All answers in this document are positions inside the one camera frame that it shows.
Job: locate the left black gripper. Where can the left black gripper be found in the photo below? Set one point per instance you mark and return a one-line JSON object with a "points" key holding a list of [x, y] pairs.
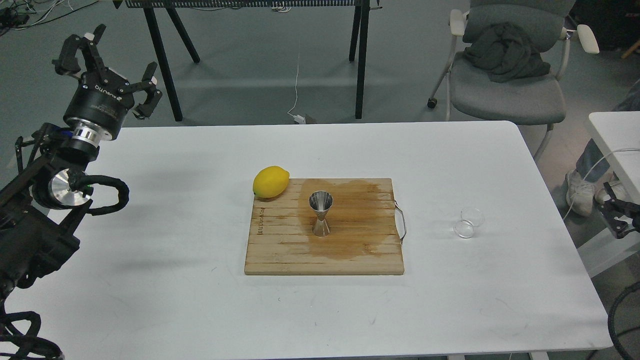
{"points": [[103, 97]]}

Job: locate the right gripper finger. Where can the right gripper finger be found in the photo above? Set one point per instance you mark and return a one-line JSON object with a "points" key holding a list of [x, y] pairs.
{"points": [[621, 217]]}

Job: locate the small clear glass cup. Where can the small clear glass cup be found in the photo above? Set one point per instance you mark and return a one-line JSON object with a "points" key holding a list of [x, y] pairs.
{"points": [[470, 219]]}

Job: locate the steel double jigger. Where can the steel double jigger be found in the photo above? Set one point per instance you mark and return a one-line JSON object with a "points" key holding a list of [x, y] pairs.
{"points": [[321, 202]]}

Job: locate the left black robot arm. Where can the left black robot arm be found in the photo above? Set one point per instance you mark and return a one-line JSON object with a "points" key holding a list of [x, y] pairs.
{"points": [[42, 207]]}

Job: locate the person in jeans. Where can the person in jeans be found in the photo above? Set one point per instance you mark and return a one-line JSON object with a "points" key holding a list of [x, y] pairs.
{"points": [[591, 166]]}

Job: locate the white side table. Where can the white side table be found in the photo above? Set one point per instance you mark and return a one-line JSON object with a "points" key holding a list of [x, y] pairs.
{"points": [[617, 135]]}

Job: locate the grey office chair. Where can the grey office chair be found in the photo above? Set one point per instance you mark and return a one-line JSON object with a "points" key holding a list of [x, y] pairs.
{"points": [[524, 102]]}

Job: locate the dark grey cloth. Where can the dark grey cloth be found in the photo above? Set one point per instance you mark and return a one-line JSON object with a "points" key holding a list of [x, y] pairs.
{"points": [[505, 52]]}

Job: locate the yellow lemon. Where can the yellow lemon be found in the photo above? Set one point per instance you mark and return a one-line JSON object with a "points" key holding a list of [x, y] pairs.
{"points": [[270, 182]]}

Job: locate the wooden cutting board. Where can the wooden cutting board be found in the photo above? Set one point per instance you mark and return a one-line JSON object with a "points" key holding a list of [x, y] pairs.
{"points": [[363, 237]]}

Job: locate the black metal table frame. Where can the black metal table frame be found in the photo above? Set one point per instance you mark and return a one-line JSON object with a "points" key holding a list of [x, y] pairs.
{"points": [[228, 63]]}

